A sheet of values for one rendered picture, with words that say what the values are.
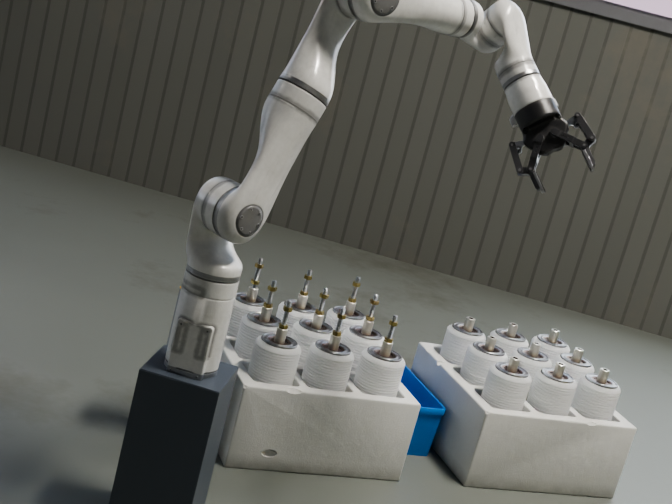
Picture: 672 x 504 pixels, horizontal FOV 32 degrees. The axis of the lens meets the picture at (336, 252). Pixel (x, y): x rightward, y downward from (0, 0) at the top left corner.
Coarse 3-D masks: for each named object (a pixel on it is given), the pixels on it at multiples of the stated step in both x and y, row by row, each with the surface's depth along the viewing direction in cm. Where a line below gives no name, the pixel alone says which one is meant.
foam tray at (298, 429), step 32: (224, 352) 247; (256, 384) 234; (352, 384) 247; (256, 416) 234; (288, 416) 237; (320, 416) 239; (352, 416) 241; (384, 416) 244; (416, 416) 246; (224, 448) 237; (256, 448) 237; (288, 448) 239; (320, 448) 241; (352, 448) 244; (384, 448) 246
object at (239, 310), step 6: (234, 306) 257; (240, 306) 256; (246, 306) 256; (252, 306) 257; (234, 312) 257; (240, 312) 257; (246, 312) 256; (234, 318) 257; (240, 318) 257; (234, 324) 257; (228, 330) 258; (234, 330) 258; (234, 336) 258
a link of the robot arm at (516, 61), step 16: (496, 16) 210; (512, 16) 210; (496, 32) 211; (512, 32) 209; (512, 48) 209; (528, 48) 211; (496, 64) 211; (512, 64) 209; (528, 64) 209; (512, 80) 209
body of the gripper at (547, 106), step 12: (528, 108) 207; (540, 108) 206; (552, 108) 207; (516, 120) 210; (528, 120) 207; (540, 120) 207; (552, 120) 208; (564, 120) 208; (528, 132) 209; (540, 132) 208; (528, 144) 208; (552, 144) 208; (564, 144) 208
